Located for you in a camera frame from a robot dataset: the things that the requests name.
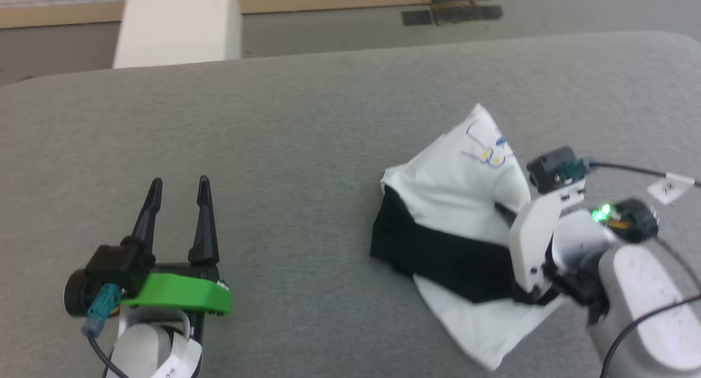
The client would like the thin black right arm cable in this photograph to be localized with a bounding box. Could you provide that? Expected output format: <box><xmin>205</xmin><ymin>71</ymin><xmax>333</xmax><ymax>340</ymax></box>
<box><xmin>599</xmin><ymin>238</ymin><xmax>701</xmax><ymax>378</ymax></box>

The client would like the white and black garment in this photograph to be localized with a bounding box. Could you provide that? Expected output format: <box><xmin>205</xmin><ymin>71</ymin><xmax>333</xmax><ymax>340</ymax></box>
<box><xmin>370</xmin><ymin>103</ymin><xmax>566</xmax><ymax>372</ymax></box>

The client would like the white rectangular box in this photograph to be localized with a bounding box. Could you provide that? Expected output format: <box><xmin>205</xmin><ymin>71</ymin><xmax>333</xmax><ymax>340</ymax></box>
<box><xmin>112</xmin><ymin>0</ymin><xmax>243</xmax><ymax>70</ymax></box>

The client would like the white cable label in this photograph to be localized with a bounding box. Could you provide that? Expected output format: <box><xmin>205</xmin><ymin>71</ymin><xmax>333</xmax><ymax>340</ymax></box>
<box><xmin>647</xmin><ymin>172</ymin><xmax>696</xmax><ymax>205</ymax></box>
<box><xmin>149</xmin><ymin>339</ymin><xmax>203</xmax><ymax>378</ymax></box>

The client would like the grey fabric sofa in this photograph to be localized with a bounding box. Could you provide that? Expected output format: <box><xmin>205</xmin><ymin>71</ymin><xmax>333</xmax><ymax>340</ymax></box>
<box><xmin>0</xmin><ymin>30</ymin><xmax>701</xmax><ymax>378</ymax></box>

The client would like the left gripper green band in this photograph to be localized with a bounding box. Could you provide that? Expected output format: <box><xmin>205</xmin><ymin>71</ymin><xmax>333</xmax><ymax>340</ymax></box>
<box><xmin>119</xmin><ymin>175</ymin><xmax>232</xmax><ymax>341</ymax></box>

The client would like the right black camera cable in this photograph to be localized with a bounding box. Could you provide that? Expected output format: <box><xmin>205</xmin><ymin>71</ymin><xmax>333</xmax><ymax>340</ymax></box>
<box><xmin>582</xmin><ymin>158</ymin><xmax>701</xmax><ymax>190</ymax></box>

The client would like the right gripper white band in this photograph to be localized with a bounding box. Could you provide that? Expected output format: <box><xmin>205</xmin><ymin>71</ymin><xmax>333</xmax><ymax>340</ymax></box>
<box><xmin>493</xmin><ymin>181</ymin><xmax>587</xmax><ymax>303</ymax></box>

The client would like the white right cable label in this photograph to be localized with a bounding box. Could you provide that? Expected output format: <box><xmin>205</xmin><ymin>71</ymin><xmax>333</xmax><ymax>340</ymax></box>
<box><xmin>647</xmin><ymin>172</ymin><xmax>696</xmax><ymax>205</ymax></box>

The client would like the white left cable label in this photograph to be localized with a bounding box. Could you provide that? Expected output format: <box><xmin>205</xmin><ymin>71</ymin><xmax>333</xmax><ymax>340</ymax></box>
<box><xmin>149</xmin><ymin>339</ymin><xmax>203</xmax><ymax>378</ymax></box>

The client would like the left black cable teal plug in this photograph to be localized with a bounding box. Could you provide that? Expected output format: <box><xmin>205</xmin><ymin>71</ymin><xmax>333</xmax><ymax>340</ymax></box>
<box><xmin>81</xmin><ymin>283</ymin><xmax>132</xmax><ymax>378</ymax></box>

